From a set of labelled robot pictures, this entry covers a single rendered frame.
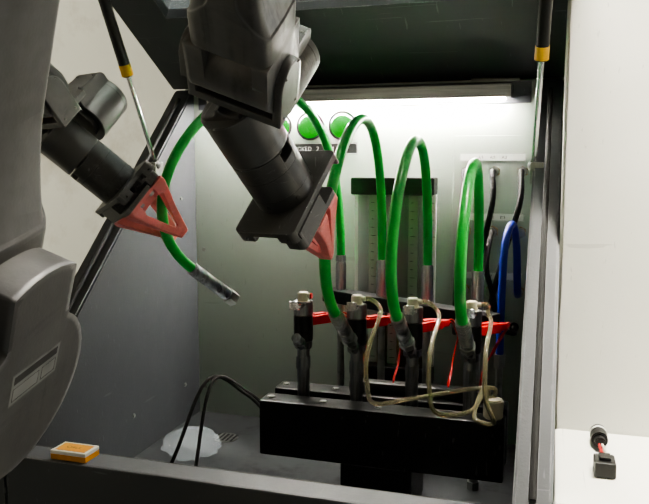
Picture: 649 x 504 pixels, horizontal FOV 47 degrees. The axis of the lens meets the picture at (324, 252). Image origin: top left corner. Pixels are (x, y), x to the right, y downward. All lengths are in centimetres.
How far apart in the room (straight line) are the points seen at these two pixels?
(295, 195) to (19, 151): 39
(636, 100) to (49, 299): 88
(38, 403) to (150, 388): 99
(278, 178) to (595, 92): 55
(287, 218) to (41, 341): 37
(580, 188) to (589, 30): 22
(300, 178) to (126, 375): 68
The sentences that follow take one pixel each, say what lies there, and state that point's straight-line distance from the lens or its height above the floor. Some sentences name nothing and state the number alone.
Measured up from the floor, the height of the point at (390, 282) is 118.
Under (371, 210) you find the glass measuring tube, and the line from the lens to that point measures 130.
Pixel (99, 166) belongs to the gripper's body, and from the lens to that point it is 94.
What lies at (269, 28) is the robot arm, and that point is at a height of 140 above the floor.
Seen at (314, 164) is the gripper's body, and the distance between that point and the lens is 69.
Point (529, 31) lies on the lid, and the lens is 122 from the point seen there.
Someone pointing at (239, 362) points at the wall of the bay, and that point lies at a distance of 145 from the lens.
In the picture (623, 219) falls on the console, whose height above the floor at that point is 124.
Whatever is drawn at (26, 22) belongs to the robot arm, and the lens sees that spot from 28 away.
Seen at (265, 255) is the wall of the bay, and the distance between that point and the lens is 139.
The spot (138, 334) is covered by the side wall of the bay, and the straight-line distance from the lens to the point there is 127.
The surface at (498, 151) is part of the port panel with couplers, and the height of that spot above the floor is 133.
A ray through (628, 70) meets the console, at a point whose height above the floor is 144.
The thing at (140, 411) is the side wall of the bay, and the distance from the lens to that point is 131.
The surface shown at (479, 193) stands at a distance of 105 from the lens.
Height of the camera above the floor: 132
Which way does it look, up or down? 7 degrees down
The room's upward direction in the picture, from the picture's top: straight up
